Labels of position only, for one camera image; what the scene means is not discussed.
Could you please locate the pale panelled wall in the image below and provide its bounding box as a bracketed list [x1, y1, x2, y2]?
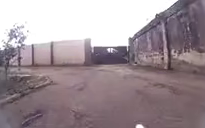
[10, 37, 93, 67]

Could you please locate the weathered stained concrete wall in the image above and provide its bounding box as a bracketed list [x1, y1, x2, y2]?
[128, 0, 205, 75]

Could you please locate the dark metal gate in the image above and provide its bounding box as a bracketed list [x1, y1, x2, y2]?
[91, 45, 129, 65]

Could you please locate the rubble and weed verge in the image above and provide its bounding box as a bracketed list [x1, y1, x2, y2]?
[0, 68, 54, 105]

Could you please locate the brown dirt road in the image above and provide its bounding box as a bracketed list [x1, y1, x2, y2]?
[0, 63, 205, 128]

